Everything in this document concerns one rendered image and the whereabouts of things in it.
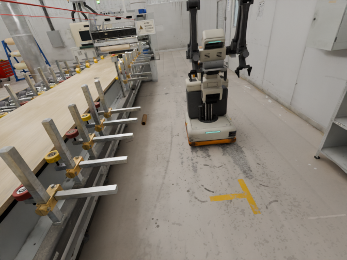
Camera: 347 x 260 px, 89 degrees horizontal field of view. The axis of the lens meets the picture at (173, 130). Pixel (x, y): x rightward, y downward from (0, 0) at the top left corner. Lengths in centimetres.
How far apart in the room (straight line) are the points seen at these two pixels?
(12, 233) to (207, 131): 190
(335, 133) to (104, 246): 249
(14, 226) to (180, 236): 109
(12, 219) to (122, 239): 85
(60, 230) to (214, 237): 110
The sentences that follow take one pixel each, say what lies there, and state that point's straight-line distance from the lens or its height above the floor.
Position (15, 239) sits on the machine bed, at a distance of 125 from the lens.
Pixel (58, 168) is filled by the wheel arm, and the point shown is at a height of 81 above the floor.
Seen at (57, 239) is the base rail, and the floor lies 70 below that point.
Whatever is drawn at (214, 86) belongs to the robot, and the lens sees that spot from 211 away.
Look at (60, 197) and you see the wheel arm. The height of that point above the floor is 84.
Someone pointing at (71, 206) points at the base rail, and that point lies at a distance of 116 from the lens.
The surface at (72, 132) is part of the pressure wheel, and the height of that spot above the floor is 90.
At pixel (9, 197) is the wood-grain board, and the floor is 90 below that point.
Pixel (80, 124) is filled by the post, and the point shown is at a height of 98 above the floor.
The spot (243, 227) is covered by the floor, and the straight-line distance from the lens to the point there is 174.
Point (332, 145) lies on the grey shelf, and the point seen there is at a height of 16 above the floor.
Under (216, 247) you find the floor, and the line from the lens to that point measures 164.
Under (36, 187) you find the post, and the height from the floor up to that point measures 96.
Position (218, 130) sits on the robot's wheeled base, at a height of 26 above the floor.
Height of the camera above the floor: 148
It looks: 31 degrees down
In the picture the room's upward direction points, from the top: 7 degrees counter-clockwise
